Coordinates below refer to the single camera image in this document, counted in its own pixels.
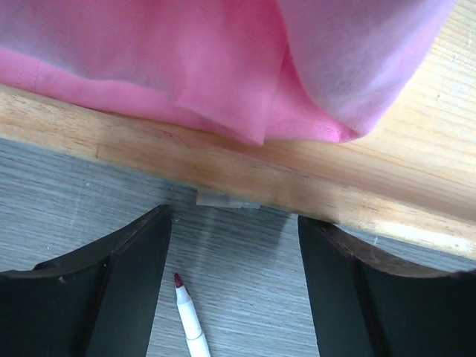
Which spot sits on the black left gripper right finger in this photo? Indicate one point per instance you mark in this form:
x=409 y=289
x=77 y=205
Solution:
x=367 y=302

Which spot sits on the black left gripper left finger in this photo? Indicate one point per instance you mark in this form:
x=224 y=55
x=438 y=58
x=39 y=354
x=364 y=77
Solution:
x=98 y=300

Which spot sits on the white pen purple end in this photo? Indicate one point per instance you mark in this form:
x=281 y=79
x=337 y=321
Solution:
x=194 y=334

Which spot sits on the wooden rack base tray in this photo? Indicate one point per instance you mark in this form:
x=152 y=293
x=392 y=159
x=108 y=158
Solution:
x=412 y=178

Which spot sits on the pink shirt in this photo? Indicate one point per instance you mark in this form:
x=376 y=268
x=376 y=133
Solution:
x=252 y=70

